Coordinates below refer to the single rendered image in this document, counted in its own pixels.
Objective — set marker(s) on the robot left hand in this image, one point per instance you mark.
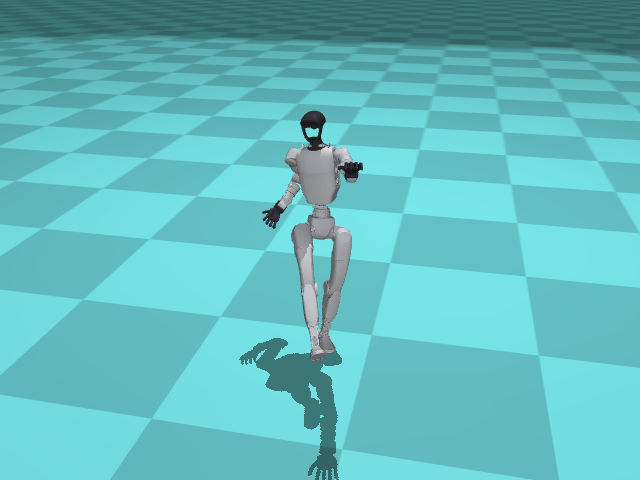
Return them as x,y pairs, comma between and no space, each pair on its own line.
351,169

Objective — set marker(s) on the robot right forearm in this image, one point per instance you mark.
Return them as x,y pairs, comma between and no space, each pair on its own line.
291,191

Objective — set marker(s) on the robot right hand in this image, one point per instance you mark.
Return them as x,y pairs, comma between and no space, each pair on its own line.
273,215

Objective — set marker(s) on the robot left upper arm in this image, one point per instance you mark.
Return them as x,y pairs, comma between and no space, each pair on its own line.
341,156

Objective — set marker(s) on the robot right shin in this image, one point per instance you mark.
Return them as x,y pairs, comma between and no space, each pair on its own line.
311,316

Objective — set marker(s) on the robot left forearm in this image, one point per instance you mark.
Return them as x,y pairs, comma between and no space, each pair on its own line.
350,179

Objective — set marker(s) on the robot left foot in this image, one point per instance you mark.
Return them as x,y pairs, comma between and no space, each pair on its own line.
326,343

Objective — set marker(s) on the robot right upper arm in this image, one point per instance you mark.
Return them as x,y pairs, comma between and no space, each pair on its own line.
291,161

